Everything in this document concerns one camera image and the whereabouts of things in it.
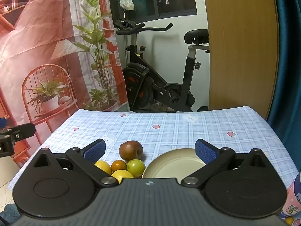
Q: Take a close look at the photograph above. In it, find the yellow-green apple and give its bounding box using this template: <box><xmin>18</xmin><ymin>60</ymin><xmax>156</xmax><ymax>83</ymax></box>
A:
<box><xmin>127</xmin><ymin>159</ymin><xmax>146</xmax><ymax>178</ymax></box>

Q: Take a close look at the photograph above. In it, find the blue checked tablecloth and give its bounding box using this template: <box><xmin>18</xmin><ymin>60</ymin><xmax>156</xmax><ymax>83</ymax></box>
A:
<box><xmin>8</xmin><ymin>106</ymin><xmax>299</xmax><ymax>191</ymax></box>

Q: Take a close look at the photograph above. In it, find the dark red pomegranate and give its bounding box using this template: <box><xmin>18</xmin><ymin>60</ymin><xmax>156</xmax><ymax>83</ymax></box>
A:
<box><xmin>119</xmin><ymin>140</ymin><xmax>143</xmax><ymax>161</ymax></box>

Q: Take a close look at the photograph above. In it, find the pink blue printed cup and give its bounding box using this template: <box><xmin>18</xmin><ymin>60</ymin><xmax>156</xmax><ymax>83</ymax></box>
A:
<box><xmin>279</xmin><ymin>173</ymin><xmax>301</xmax><ymax>220</ymax></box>

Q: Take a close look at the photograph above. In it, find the large yellow lemon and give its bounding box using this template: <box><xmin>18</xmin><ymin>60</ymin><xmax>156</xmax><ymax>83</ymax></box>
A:
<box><xmin>111</xmin><ymin>169</ymin><xmax>135</xmax><ymax>184</ymax></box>

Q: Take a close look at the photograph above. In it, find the printed wall backdrop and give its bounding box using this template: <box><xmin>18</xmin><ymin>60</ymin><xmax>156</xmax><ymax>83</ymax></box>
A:
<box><xmin>0</xmin><ymin>0</ymin><xmax>128</xmax><ymax>170</ymax></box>

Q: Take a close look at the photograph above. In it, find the orange tangerine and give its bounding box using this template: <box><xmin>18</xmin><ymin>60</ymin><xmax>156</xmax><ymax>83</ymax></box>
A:
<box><xmin>111</xmin><ymin>160</ymin><xmax>128</xmax><ymax>173</ymax></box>

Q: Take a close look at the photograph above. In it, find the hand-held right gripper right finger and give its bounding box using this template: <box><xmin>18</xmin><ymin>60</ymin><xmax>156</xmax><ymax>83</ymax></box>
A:
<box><xmin>181</xmin><ymin>139</ymin><xmax>271</xmax><ymax>190</ymax></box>

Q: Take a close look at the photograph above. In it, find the wooden board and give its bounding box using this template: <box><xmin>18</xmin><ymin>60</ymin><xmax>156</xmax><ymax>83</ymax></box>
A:
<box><xmin>201</xmin><ymin>0</ymin><xmax>280</xmax><ymax>120</ymax></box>

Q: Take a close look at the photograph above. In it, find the white cap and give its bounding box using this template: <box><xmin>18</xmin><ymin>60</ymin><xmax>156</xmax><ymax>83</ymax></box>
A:
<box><xmin>119</xmin><ymin>0</ymin><xmax>134</xmax><ymax>11</ymax></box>

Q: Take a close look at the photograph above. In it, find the black exercise bike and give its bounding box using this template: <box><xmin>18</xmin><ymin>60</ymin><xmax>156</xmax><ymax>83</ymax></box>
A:
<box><xmin>113</xmin><ymin>18</ymin><xmax>210</xmax><ymax>113</ymax></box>

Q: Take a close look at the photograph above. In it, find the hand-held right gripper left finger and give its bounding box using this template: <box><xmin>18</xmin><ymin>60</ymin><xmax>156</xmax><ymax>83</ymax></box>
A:
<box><xmin>32</xmin><ymin>138</ymin><xmax>119</xmax><ymax>187</ymax></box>

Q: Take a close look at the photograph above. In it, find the blue fluffy rug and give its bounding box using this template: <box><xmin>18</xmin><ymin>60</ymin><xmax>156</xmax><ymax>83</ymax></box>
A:
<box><xmin>0</xmin><ymin>204</ymin><xmax>21</xmax><ymax>226</ymax></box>

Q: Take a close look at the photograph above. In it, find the cream round plate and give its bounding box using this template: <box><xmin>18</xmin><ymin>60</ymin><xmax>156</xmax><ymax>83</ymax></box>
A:
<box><xmin>142</xmin><ymin>148</ymin><xmax>240</xmax><ymax>184</ymax></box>

